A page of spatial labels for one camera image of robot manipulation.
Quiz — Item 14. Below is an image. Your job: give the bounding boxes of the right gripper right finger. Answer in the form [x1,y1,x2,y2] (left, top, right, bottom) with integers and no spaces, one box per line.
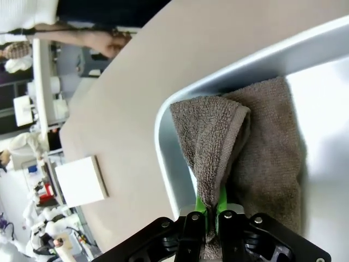
[216,187,332,262]

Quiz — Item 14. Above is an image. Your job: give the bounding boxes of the brown terry towel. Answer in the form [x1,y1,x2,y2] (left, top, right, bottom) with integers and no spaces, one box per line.
[169,76,309,262]

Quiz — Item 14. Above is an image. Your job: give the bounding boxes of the white ribbed sweater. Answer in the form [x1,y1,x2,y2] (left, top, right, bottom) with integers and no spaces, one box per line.
[0,0,59,44]

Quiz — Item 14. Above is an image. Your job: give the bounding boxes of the off-white background desk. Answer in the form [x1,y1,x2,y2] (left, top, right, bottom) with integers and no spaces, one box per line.
[32,38,53,154]

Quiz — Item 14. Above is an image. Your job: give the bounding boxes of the black trousers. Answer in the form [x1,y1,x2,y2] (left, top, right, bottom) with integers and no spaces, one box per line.
[56,0,143,28]

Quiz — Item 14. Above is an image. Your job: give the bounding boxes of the person's right forearm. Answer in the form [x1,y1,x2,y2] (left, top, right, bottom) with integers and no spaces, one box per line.
[32,23,95,47]

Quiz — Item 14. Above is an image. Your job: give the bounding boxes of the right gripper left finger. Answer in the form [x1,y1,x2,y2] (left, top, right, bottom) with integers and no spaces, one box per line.
[98,190,210,262]

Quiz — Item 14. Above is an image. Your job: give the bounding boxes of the person's right hand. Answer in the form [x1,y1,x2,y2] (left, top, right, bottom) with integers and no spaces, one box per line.
[89,28,132,59]

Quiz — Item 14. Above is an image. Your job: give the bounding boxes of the silver metal tray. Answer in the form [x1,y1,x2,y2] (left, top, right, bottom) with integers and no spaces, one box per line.
[154,15,349,248]

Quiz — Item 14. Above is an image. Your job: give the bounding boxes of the white lint roller stand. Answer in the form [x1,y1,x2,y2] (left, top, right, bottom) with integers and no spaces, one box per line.
[54,155,111,209]

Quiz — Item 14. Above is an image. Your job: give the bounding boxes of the small white paper roll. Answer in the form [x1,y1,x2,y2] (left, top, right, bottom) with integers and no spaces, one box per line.
[50,76,61,94]

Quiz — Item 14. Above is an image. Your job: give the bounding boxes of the white square box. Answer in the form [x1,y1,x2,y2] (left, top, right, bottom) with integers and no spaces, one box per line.
[13,96,33,127]

